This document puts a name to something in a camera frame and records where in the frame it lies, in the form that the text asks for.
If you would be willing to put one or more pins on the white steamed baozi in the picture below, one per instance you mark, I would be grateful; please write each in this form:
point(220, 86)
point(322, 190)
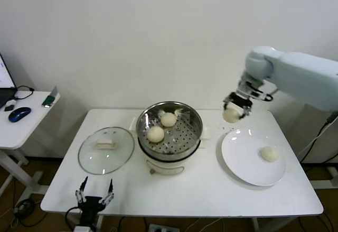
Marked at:
point(168, 119)
point(155, 134)
point(269, 154)
point(231, 115)

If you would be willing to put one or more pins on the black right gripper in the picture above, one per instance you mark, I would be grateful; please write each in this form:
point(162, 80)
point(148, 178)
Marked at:
point(240, 100)

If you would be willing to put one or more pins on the small white adapter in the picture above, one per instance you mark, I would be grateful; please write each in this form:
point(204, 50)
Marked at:
point(11, 102)

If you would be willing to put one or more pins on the white side table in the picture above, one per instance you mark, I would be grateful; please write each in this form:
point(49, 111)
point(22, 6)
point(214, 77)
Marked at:
point(26, 134)

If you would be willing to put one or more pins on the small black adapter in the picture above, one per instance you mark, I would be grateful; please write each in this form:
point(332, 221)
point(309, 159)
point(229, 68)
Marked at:
point(10, 107)

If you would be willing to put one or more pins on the white floor power strip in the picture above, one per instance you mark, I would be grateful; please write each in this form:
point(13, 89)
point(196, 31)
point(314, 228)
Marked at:
point(161, 228)

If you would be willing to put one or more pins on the black laptop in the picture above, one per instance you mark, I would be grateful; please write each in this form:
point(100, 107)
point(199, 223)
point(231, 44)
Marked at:
point(4, 76)

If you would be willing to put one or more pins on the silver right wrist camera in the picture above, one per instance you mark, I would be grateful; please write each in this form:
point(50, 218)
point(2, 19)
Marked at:
point(258, 94)

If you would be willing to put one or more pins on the large white plate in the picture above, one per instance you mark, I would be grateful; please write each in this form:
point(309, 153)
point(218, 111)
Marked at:
point(237, 158)

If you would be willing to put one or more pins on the white stand foot frame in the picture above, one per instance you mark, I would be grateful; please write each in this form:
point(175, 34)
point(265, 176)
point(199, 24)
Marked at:
point(320, 185)

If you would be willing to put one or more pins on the perforated steel steamer basket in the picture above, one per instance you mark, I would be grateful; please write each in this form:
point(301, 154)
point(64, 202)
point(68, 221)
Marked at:
point(182, 137)

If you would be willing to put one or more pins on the blue computer mouse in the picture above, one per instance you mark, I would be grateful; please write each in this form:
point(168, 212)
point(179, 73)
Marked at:
point(19, 113)

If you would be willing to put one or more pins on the white electric cooker base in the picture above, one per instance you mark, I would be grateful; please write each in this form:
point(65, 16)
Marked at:
point(163, 167)

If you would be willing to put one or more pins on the round glass pot lid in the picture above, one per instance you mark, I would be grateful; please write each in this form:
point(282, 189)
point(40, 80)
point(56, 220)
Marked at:
point(111, 150)

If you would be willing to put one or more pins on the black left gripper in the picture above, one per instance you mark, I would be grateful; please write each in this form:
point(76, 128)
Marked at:
point(91, 203)

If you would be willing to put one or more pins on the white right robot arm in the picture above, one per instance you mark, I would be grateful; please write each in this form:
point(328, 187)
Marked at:
point(303, 70)

